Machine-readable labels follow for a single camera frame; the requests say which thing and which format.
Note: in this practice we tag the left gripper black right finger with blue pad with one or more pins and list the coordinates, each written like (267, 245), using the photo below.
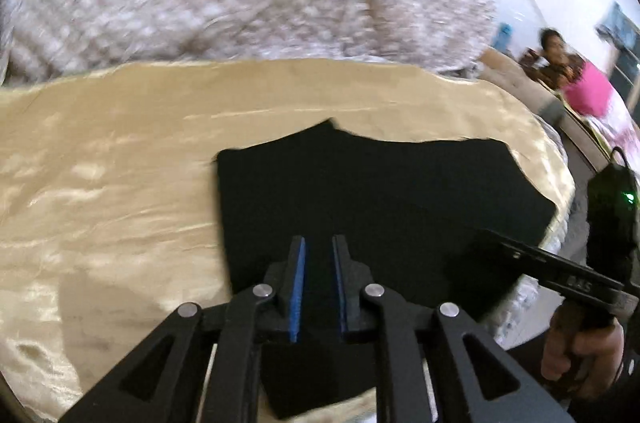
(351, 278)

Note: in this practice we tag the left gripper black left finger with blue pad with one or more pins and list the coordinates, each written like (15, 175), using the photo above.
(282, 314)

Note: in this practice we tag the black pants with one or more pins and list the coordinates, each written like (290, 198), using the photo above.
(414, 213)

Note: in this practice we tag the person's right hand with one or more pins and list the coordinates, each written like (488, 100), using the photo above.
(600, 351)

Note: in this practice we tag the pink cloth item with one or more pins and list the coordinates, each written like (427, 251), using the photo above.
(591, 93)

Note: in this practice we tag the golden satin bed cover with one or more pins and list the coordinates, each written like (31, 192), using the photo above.
(108, 217)

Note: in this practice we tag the seated person in background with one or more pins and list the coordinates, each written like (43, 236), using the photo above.
(553, 65)

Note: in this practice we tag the beige sofa armrest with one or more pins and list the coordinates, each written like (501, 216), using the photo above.
(580, 141)

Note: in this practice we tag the blue small object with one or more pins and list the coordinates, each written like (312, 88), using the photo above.
(502, 38)

